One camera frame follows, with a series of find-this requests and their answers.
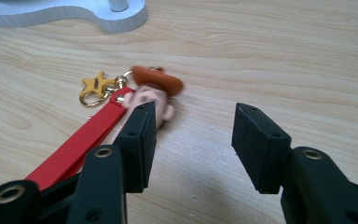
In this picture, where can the white stand base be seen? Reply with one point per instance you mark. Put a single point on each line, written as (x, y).
(74, 12)

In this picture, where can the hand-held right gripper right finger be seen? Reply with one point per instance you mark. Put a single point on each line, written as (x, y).
(258, 146)

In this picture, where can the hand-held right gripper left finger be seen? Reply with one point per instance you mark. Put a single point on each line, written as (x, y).
(136, 146)

